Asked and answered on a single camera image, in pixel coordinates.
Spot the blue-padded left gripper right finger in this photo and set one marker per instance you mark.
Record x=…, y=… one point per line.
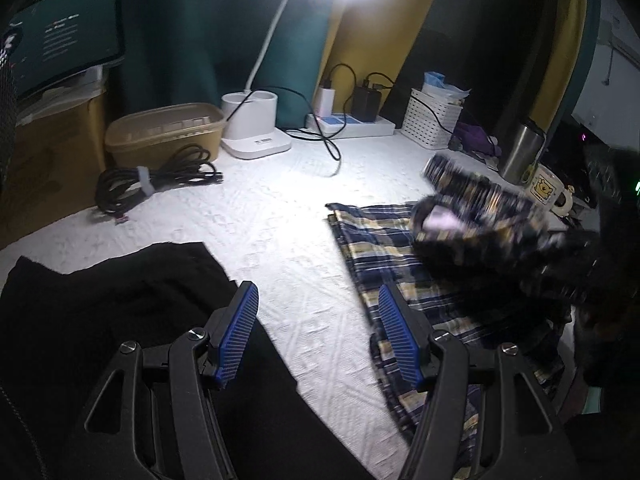
x=518, y=435

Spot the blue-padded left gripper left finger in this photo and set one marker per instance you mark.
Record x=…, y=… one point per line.
x=152, y=415

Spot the blue yellow plaid pants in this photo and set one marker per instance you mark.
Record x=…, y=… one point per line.
x=477, y=260

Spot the black folded garment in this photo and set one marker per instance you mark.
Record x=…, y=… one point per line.
x=60, y=331

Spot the white yellow printed mug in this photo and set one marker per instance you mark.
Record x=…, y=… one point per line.
x=550, y=192

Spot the cardboard box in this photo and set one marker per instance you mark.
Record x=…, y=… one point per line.
x=56, y=163

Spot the brown plastic lidded container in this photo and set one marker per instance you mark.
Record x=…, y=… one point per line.
x=149, y=138

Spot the stainless steel tumbler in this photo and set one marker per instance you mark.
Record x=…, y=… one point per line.
x=527, y=146

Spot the purple cloth item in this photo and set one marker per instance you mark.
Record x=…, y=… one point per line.
x=474, y=138

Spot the white desk lamp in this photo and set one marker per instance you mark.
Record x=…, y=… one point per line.
x=250, y=130

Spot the white woven basket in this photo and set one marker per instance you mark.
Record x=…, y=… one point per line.
x=430, y=120

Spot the white power strip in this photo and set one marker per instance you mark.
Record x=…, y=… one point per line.
x=338, y=126

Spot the black charger adapter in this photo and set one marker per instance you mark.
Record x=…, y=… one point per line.
x=366, y=100

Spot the blue tissue pack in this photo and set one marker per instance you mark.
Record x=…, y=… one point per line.
x=435, y=84

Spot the white charger adapter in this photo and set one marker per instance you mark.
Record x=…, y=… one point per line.
x=323, y=101

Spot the dark computer monitor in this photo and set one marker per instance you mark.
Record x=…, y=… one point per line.
x=53, y=40

